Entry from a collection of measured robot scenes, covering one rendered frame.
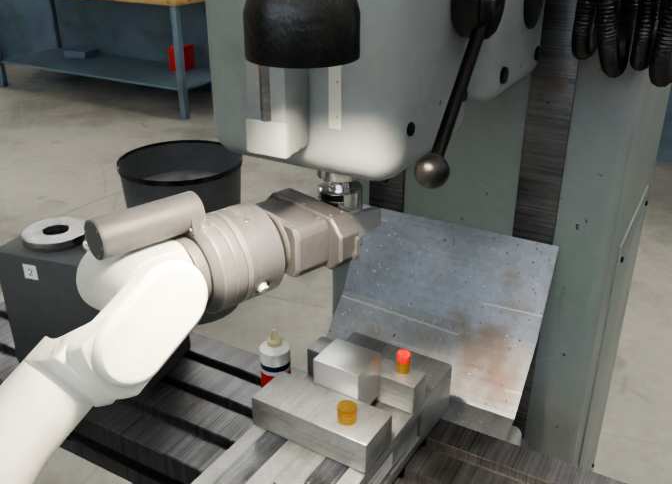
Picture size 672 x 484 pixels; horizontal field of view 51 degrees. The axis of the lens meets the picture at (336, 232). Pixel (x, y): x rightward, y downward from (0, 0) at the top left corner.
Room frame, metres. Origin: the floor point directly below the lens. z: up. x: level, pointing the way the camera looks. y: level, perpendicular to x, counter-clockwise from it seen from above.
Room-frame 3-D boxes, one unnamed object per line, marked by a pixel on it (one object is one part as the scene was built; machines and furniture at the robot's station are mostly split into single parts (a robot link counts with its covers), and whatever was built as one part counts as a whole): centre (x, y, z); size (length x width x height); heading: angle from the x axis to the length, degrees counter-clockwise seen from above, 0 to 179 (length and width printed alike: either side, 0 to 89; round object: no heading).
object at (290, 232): (0.62, 0.06, 1.23); 0.13 x 0.12 x 0.10; 43
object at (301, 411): (0.63, 0.02, 1.01); 0.15 x 0.06 x 0.04; 58
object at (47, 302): (0.88, 0.34, 1.02); 0.22 x 0.12 x 0.20; 71
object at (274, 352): (0.78, 0.08, 0.97); 0.04 x 0.04 x 0.11
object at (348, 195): (0.68, 0.00, 1.26); 0.05 x 0.05 x 0.01
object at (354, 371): (0.68, -0.01, 1.03); 0.06 x 0.05 x 0.06; 58
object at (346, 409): (0.61, -0.01, 1.04); 0.02 x 0.02 x 0.02
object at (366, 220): (0.66, -0.03, 1.23); 0.06 x 0.02 x 0.03; 133
